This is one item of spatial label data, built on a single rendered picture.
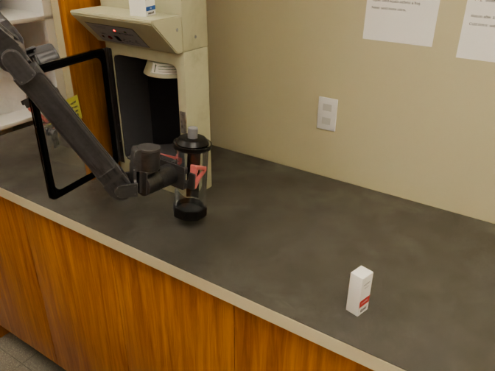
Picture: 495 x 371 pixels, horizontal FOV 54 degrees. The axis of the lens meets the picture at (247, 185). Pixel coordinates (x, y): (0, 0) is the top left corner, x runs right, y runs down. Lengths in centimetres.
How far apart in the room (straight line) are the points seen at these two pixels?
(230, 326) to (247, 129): 85
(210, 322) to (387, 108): 85
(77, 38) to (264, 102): 67
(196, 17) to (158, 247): 65
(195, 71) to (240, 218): 46
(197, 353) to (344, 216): 60
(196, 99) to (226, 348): 72
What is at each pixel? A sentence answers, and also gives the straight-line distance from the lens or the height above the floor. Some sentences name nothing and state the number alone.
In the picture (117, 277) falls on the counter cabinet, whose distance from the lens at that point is 159.
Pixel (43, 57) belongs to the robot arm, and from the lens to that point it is 158.
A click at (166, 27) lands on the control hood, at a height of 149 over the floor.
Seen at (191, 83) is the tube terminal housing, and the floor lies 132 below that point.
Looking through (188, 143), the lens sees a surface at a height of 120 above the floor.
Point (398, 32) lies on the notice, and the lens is 158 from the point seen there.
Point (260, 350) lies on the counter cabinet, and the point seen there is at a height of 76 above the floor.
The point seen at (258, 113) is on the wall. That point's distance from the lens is 186.
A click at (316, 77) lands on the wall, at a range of 170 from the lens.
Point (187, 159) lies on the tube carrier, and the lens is 135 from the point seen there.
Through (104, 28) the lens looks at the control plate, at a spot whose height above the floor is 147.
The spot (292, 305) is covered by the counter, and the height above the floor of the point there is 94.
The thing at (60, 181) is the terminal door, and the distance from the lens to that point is 158.
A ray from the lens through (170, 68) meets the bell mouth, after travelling 153.
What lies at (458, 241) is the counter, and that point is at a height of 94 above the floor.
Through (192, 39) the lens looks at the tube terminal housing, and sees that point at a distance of 146.
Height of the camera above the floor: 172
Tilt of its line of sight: 28 degrees down
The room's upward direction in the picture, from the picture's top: 1 degrees clockwise
